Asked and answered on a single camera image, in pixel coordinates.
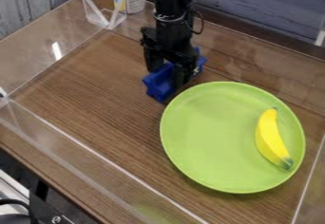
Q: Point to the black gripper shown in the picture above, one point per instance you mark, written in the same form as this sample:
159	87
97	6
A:
166	42

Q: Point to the blue plastic block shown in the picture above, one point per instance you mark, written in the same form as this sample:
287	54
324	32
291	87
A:
159	81

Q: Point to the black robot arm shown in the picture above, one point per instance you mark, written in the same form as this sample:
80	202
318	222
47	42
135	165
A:
172	8

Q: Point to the green round plate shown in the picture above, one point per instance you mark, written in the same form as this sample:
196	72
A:
207	135

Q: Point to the yellow toy banana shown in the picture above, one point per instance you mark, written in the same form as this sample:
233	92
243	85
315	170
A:
269	141

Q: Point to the clear acrylic enclosure wall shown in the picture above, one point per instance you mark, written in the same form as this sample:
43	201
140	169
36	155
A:
81	126

